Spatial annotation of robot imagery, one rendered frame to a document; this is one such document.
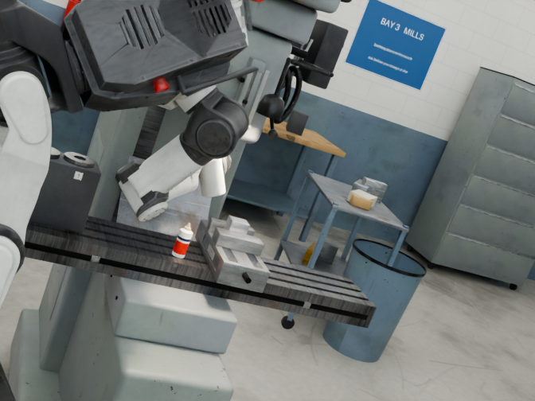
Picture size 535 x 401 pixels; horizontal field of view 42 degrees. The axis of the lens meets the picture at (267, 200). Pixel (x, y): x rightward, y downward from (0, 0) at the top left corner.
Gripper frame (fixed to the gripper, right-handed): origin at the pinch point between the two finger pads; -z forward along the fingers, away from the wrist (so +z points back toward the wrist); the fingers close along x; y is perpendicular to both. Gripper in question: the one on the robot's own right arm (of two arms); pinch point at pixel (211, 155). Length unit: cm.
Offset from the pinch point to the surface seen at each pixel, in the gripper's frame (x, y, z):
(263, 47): -3.0, -35.3, 8.9
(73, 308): 26, 76, -32
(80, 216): 30.1, 26.8, 12.3
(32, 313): 44, 102, -71
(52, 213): 37.2, 27.9, 14.4
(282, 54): -8.9, -35.2, 7.4
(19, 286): 62, 122, -135
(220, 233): -10.0, 20.8, 5.5
